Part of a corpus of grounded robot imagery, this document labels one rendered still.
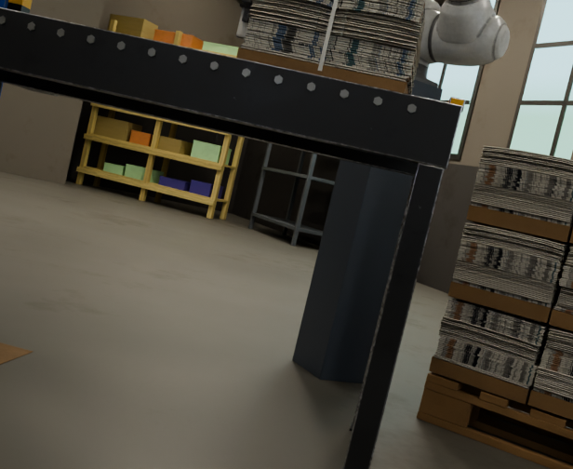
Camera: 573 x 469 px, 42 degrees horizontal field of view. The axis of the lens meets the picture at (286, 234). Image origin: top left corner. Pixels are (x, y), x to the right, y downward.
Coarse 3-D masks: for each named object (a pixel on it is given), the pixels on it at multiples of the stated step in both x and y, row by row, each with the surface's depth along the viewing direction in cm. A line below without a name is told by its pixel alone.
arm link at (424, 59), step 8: (432, 0) 238; (432, 8) 236; (432, 16) 233; (424, 24) 233; (432, 24) 232; (424, 32) 233; (424, 40) 233; (424, 48) 234; (424, 56) 236; (424, 64) 239
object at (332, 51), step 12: (324, 0) 159; (348, 0) 159; (324, 12) 159; (336, 12) 159; (324, 24) 159; (336, 24) 160; (324, 36) 160; (336, 36) 159; (312, 48) 160; (336, 48) 159; (312, 60) 160; (324, 60) 160; (336, 60) 159
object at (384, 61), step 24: (360, 0) 158; (384, 0) 157; (408, 0) 156; (360, 24) 158; (384, 24) 157; (408, 24) 156; (360, 48) 158; (384, 48) 158; (408, 48) 156; (360, 72) 158; (384, 72) 158; (408, 72) 157
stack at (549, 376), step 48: (480, 192) 214; (528, 192) 207; (480, 240) 215; (528, 240) 207; (480, 288) 213; (528, 288) 206; (480, 336) 213; (528, 336) 206; (432, 384) 218; (528, 384) 205; (480, 432) 212; (528, 432) 225
